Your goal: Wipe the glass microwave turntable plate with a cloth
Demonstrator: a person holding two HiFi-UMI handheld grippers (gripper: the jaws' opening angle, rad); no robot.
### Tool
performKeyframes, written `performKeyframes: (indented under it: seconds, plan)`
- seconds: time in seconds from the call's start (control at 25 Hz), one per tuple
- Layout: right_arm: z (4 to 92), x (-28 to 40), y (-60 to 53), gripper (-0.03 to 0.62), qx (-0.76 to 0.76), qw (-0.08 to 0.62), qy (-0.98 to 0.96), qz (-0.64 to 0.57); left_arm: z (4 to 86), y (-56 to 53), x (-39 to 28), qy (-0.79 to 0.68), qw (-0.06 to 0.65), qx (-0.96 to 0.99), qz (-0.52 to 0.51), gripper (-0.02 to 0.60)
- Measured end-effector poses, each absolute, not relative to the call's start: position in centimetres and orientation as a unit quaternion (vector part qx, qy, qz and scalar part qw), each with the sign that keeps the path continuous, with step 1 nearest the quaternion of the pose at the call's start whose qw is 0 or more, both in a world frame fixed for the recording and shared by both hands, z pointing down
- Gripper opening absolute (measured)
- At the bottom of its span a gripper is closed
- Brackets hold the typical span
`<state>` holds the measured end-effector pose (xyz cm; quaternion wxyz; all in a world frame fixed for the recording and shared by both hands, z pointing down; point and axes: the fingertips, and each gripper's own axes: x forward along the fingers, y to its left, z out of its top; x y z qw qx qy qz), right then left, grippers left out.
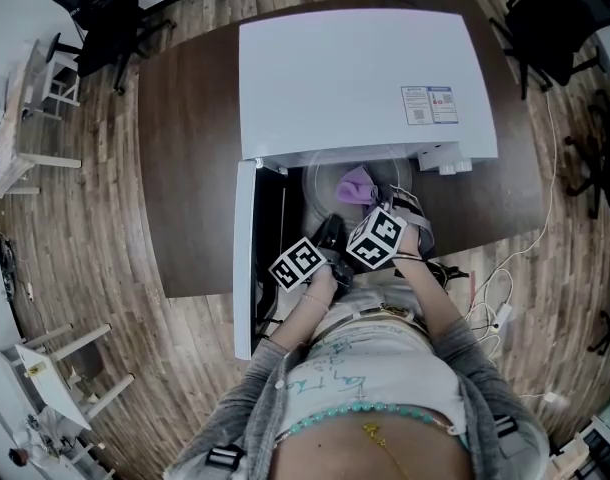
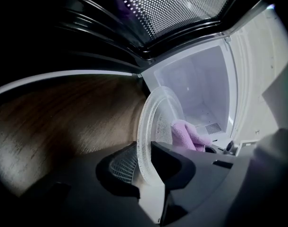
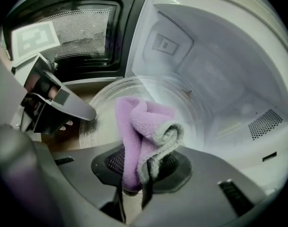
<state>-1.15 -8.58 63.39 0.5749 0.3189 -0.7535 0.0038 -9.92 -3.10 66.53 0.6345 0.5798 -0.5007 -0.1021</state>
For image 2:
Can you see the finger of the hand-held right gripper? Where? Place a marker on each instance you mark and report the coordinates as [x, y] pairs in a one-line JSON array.
[[211, 149]]

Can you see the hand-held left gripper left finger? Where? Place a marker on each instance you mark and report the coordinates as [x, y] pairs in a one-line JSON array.
[[104, 171]]

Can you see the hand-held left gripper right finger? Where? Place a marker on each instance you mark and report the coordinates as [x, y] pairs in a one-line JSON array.
[[177, 169]]

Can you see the purple cloth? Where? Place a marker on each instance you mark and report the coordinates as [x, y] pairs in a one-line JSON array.
[[186, 133]]

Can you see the glass microwave turntable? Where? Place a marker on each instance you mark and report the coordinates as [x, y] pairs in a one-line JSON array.
[[155, 107]]

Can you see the white microwave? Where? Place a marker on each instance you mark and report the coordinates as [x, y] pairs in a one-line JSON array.
[[205, 84]]

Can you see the white microwave door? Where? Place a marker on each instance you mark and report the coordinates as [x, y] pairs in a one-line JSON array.
[[177, 8]]

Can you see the dark wooden table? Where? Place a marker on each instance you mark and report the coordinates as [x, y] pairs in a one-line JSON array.
[[52, 117]]

